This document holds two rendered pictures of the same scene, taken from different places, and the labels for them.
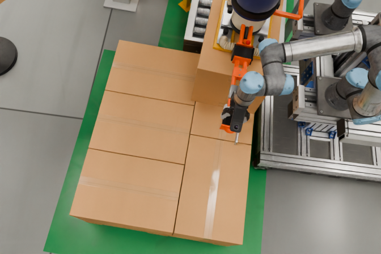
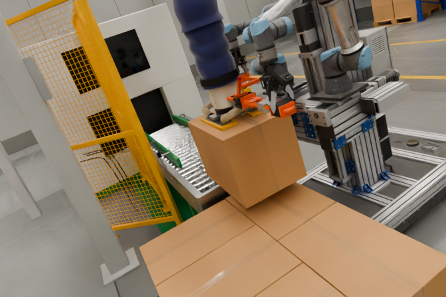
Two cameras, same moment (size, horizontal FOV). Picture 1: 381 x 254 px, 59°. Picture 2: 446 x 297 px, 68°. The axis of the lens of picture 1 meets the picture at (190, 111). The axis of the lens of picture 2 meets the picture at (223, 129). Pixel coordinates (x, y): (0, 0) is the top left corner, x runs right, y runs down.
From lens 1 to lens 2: 1.21 m
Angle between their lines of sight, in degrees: 51
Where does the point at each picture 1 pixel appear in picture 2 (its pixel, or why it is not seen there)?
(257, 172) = not seen: hidden behind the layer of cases
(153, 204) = not seen: outside the picture
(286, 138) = (360, 208)
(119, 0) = (117, 268)
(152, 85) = (202, 244)
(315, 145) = (385, 192)
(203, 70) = (229, 138)
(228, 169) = (344, 229)
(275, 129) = not seen: hidden behind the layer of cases
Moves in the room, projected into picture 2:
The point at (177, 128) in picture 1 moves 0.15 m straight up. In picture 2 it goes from (260, 247) to (251, 222)
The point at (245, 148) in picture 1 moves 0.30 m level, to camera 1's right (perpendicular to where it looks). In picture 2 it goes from (335, 207) to (376, 180)
